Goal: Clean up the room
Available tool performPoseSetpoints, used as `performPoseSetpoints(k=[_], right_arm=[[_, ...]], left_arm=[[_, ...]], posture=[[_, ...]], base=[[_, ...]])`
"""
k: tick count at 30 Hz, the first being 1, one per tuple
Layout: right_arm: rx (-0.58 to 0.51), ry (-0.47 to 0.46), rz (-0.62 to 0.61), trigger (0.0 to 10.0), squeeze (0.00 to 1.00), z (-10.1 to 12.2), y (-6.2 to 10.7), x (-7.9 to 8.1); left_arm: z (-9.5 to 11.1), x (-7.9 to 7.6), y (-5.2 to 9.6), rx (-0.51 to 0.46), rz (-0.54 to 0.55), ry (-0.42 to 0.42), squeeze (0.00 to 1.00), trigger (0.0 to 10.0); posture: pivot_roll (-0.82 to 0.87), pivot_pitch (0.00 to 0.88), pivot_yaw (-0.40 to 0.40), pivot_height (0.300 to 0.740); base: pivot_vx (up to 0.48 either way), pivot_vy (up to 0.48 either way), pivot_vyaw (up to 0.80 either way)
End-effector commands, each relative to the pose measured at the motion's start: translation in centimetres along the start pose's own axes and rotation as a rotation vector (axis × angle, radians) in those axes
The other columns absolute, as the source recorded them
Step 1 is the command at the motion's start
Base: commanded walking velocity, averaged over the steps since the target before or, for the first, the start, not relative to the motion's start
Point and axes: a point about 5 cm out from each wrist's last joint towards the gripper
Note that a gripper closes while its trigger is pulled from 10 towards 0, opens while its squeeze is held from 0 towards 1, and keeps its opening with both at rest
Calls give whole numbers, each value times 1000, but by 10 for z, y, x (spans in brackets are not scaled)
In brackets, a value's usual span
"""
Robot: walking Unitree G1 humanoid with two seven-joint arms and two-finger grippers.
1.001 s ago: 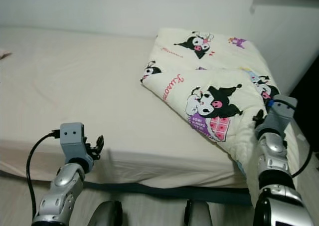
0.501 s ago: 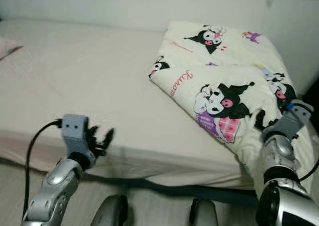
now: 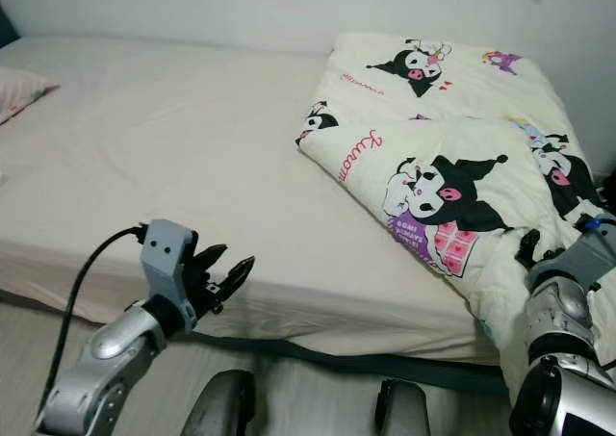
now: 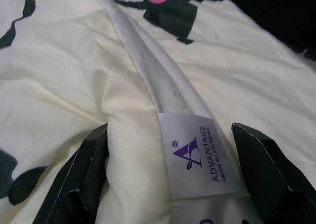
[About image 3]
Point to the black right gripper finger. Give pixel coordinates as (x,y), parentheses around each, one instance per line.
(529,250)

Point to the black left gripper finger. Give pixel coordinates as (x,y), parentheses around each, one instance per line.
(209,258)
(238,279)

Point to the cream cartoon print blanket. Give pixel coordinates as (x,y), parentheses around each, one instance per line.
(443,109)

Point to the pink patterned pillow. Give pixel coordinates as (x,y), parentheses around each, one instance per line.
(21,91)

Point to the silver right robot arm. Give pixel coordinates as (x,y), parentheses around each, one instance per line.
(558,330)

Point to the mattress with cream sheet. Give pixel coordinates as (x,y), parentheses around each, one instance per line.
(202,138)

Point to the teal upholstered bed headboard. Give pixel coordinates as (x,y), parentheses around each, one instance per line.
(8,27)

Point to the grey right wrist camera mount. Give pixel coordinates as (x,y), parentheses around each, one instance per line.
(587,258)

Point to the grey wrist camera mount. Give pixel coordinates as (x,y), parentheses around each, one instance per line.
(166,258)
(587,258)

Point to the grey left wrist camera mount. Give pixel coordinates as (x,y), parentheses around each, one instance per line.
(166,258)

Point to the dark blue bed frame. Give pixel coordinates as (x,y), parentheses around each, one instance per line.
(346,359)

